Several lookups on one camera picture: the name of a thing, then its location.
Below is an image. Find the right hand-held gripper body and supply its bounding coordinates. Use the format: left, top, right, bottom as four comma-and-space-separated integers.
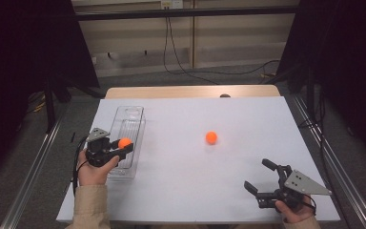
254, 164, 334, 212

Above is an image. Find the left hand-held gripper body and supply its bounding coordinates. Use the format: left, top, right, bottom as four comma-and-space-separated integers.
85, 127, 132, 168

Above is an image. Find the orange ball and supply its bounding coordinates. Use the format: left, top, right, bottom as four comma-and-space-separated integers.
205, 131, 218, 146
117, 136, 133, 150

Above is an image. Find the clear plastic tray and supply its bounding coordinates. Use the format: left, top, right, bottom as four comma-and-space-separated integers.
106, 105, 147, 180

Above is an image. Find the person's left hand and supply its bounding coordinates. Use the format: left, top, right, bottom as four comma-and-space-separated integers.
76, 149, 121, 187

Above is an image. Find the person's right hand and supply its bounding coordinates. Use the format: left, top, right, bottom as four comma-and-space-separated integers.
274, 194, 317, 224

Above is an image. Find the white table board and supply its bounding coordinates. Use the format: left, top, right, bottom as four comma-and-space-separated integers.
56, 96, 341, 223

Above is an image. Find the black metal stand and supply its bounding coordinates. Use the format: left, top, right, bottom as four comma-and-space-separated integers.
43, 74, 107, 134

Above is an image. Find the wooden table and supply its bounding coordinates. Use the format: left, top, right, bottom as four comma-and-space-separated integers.
104, 84, 281, 99

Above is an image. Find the black curtain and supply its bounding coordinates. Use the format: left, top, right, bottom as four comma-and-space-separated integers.
0, 0, 100, 184
277, 0, 366, 168

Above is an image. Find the black horizontal bar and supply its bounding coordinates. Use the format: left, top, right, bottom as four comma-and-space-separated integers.
74, 6, 299, 22

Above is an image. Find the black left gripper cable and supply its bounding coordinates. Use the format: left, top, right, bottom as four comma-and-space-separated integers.
71, 135, 91, 197

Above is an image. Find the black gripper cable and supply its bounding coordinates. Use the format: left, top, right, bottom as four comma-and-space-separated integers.
304, 194, 318, 214
71, 135, 91, 197

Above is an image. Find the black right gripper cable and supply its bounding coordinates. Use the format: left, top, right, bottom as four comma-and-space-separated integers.
304, 194, 318, 214

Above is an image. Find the aluminium floor rail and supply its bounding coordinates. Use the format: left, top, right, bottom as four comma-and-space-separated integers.
290, 94, 366, 229
0, 117, 63, 229

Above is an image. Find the black cable along rail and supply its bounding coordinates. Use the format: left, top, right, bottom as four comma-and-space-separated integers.
298, 85, 336, 192

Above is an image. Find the yellow cable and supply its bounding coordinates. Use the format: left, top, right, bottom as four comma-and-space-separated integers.
32, 98, 48, 114

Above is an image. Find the black floor cable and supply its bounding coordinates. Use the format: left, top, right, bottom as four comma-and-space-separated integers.
184, 59, 281, 76

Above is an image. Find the black hanging cable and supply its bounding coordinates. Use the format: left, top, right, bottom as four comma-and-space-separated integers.
162, 17, 220, 86

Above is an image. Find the white wall outlet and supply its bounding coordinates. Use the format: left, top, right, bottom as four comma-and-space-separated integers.
160, 0, 184, 10

